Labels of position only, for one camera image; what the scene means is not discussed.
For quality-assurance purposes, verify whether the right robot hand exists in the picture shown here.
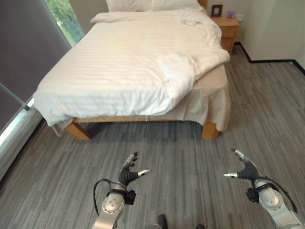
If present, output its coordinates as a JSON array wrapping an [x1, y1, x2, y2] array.
[[223, 148, 262, 181]]

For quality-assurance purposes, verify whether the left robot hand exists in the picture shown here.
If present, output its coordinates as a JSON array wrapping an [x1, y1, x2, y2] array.
[[118, 151, 152, 186]]

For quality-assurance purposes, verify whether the beige bed sheet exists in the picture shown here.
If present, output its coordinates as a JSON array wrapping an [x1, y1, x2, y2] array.
[[51, 63, 231, 137]]

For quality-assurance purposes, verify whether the robot dark foot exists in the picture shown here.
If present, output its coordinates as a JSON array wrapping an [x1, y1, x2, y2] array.
[[157, 214, 168, 229]]

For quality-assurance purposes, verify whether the white striped duvet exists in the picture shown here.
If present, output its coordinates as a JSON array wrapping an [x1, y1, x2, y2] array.
[[33, 7, 231, 127]]

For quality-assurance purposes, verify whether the wooden nightstand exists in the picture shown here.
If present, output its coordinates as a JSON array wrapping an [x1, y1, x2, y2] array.
[[211, 16, 240, 55]]

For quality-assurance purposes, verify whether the grey window blind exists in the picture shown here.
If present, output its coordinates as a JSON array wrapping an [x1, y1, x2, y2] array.
[[0, 0, 72, 131]]

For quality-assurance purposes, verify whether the glass window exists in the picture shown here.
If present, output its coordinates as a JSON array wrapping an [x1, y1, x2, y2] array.
[[44, 0, 85, 47]]

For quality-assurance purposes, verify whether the white pillow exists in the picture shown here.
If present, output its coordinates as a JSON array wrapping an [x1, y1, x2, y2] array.
[[105, 0, 203, 12]]

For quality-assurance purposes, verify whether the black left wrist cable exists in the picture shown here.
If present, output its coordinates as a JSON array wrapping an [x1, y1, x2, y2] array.
[[92, 178, 120, 217]]

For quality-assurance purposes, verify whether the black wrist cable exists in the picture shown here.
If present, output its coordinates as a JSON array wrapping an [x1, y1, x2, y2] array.
[[262, 176, 298, 214], [92, 178, 120, 217]]

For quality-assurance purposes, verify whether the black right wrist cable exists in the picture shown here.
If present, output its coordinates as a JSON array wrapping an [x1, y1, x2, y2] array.
[[262, 176, 298, 214]]

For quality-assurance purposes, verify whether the wooden bed frame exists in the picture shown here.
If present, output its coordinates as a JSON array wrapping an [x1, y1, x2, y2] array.
[[64, 0, 221, 140]]

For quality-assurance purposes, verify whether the dark picture frame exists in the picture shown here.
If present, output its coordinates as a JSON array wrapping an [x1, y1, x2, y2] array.
[[211, 4, 223, 18]]

